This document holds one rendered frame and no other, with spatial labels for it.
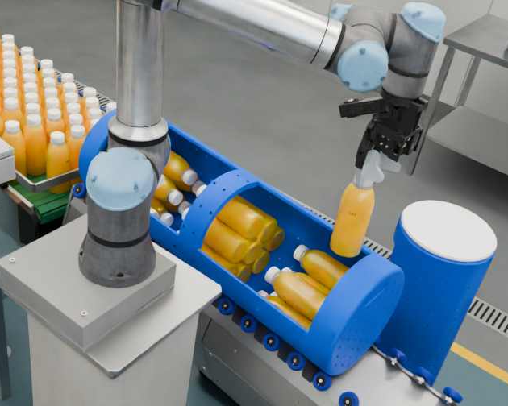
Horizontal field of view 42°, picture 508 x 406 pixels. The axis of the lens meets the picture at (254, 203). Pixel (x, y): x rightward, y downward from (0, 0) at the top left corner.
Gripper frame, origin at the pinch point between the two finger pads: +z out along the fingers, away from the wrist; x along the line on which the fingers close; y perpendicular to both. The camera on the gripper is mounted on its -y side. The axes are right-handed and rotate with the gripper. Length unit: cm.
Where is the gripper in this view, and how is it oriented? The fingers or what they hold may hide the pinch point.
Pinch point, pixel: (364, 177)
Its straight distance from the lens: 134.5
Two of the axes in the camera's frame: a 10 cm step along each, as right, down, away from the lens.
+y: 7.3, 4.8, -4.9
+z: -1.5, 8.1, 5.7
